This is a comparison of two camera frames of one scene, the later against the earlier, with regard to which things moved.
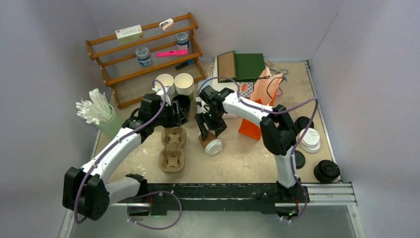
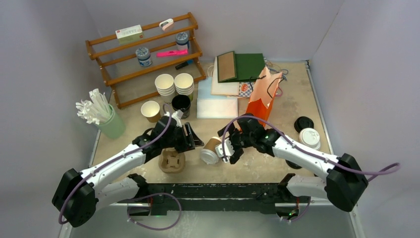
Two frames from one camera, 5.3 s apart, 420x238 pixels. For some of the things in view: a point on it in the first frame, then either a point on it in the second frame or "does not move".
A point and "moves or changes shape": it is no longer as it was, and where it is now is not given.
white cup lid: [310, 142] does not move
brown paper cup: [211, 136] moves or changes shape
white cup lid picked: [213, 147] to [209, 156]
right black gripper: [202, 118] to [233, 132]
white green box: [129, 34] does not move
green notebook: [239, 66] does not move
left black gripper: [176, 116] to [190, 141]
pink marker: [172, 53] does not move
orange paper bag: [264, 91] does not move
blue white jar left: [144, 58] does not move
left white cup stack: [168, 81] does not move
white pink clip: [170, 21] does not move
